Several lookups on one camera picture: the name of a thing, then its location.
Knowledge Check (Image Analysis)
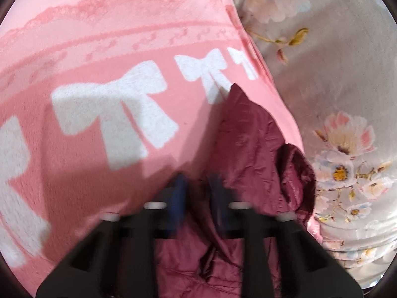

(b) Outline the maroon puffer jacket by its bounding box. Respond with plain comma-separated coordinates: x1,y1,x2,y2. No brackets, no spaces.
154,82,317,298

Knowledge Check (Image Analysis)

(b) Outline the grey floral bedsheet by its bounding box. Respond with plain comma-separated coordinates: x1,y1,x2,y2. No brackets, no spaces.
223,0,397,290

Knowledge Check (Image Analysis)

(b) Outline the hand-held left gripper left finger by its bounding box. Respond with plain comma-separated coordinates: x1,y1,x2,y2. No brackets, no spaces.
35,174,190,298

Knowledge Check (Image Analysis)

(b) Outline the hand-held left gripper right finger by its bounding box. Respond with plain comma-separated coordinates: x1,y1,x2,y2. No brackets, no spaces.
207,174,363,298

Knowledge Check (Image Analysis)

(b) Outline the pink blanket with white bows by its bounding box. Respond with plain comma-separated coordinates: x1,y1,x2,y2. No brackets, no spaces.
0,0,323,270

